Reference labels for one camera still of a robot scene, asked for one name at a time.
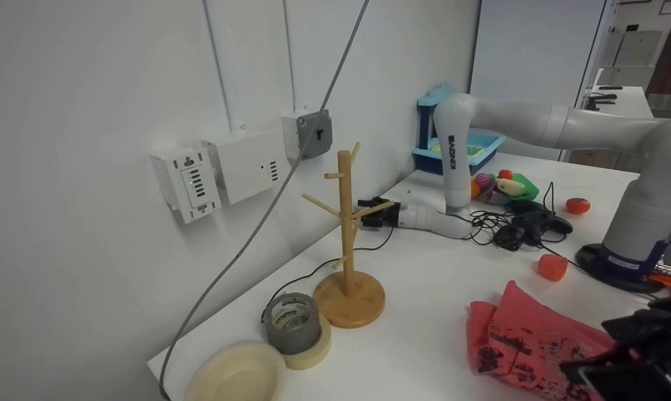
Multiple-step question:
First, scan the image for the white cabinet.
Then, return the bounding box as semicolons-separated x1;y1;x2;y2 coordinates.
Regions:
576;68;655;121

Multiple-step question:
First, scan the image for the white slotted outlet box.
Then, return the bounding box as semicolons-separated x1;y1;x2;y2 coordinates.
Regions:
150;143;222;227

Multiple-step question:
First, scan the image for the white wall conduit pipe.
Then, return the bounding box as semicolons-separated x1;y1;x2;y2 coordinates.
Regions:
200;0;235;136
280;0;301;117

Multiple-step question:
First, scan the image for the cream tape roll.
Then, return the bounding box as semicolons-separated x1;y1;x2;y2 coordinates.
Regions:
280;322;334;373

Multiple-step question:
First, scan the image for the tangled black cable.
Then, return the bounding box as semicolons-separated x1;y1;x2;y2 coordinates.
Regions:
464;181;584;264

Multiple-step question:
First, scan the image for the small red toy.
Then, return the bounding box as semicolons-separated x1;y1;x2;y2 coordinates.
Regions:
564;197;594;219

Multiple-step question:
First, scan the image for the black handheld controller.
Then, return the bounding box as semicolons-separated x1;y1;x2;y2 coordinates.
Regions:
507;200;576;238

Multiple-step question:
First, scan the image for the cream bowl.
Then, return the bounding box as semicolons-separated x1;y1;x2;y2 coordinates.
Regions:
184;338;287;401

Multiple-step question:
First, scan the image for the black power adapter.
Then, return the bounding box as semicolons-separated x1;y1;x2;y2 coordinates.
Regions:
492;224;530;254

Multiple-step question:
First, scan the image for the small orange cup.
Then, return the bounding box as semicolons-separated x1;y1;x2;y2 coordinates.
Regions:
535;251;571;285

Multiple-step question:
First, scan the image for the red shirt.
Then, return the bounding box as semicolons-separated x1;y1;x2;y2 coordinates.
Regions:
466;279;620;401

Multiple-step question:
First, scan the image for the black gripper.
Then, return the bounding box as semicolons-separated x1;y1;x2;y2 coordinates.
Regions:
559;289;671;401

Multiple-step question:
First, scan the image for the white plain wall box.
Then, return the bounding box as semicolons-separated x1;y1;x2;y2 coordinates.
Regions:
203;128;291;210

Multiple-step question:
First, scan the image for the wooden mug tree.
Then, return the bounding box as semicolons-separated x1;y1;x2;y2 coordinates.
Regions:
298;143;387;329

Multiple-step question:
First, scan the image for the blue plastic bin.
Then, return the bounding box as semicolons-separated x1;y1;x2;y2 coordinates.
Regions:
409;83;507;179

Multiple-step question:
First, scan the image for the grey hanging cable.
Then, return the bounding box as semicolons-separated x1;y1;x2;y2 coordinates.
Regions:
155;0;373;401

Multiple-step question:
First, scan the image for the grey bowl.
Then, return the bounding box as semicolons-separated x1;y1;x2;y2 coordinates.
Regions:
258;289;322;356

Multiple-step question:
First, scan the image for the black camera cable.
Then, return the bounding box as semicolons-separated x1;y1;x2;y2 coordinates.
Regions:
262;220;397;308

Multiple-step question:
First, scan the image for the small black camera device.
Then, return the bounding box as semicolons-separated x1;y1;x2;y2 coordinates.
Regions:
356;194;406;229

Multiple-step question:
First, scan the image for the grey junction box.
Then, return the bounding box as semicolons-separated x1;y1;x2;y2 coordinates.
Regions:
278;107;334;161

